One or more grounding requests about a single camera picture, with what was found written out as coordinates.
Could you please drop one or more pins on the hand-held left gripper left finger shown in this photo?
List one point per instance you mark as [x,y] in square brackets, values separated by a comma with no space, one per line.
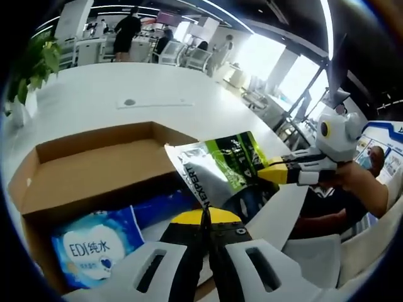
[126,273]

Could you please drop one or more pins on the light blue wet wipes pack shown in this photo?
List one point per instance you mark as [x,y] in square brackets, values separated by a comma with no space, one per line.
[94,245]

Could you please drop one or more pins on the white office chair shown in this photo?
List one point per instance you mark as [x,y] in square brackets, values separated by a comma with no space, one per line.
[171,52]
[198,59]

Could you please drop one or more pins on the brown cardboard shoe box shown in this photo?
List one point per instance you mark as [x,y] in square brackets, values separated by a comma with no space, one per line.
[94,170]

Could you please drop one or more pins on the blue wall poster board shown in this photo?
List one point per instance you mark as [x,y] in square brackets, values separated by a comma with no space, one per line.
[393,148]

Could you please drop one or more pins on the white ceiling light strip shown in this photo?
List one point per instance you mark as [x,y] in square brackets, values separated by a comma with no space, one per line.
[234,18]

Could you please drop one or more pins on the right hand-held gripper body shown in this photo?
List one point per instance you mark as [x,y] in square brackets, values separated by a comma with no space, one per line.
[340,138]

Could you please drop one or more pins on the green potted plant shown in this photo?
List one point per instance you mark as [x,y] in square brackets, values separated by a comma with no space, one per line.
[34,66]

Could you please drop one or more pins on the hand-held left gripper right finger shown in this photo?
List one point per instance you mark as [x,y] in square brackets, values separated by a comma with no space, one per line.
[236,270]

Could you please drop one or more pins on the purple monitor screen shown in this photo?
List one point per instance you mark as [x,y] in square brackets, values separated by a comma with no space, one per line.
[167,17]

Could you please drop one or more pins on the person in white shirt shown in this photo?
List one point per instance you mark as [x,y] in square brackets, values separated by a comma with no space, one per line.
[378,232]

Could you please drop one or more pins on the person's right hand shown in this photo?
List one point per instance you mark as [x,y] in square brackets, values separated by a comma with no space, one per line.
[348,177]

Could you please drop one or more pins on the silver green soft pouch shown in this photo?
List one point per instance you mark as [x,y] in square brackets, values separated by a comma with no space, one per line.
[214,170]

